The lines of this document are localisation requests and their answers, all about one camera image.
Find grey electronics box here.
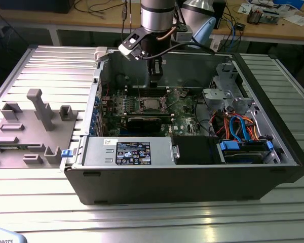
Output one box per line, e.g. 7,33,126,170
261,9,281,25

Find blue cable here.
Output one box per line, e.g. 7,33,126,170
230,15,240,50

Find blue data wire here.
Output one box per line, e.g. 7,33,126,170
229,115,253,142

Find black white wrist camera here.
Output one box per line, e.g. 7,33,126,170
118,27,153,62

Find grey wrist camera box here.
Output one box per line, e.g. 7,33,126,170
176,24,194,43

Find black PC case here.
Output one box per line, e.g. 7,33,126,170
59,47,304,206

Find orange wire bundle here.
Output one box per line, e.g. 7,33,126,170
212,113,259,141

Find grey parts rack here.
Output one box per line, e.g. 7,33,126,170
0,88,80,170

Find green motherboard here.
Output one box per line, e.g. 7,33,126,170
101,87,208,137

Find black power supply label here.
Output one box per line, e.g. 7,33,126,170
116,141,151,166

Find white papers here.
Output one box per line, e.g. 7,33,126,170
283,14,304,26

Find black graphics card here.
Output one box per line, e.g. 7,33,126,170
126,115,162,133

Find device with copper coil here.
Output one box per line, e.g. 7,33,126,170
247,7,263,25

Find silver CPU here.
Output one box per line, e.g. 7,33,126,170
143,99,160,109

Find thin black USB cable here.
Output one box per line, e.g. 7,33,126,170
121,0,129,50
128,0,134,33

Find large black box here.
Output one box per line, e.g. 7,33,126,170
0,0,73,14

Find CPU socket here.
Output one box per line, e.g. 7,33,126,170
138,97,169,112

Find blue box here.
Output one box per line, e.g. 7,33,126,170
273,0,304,8

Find pale blue teach pendant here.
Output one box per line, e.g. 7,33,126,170
0,224,28,243

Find white card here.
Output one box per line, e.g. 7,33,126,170
237,3,252,15

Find hard disk in blue carrier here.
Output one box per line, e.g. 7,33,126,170
216,140,274,165

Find thick black camera cable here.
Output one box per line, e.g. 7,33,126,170
144,42,216,60

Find RAM slot with white latches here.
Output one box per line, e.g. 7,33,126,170
125,85,171,90
125,89,171,95

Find pale grey case handle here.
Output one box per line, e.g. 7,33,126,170
94,46,109,63

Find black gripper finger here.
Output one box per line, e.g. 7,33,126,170
148,58,165,89

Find grey metal drive cage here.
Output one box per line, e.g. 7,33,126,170
202,62,255,113

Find wooden desk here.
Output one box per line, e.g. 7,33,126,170
0,0,304,46

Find grey power supply unit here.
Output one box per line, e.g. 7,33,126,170
81,136,177,167

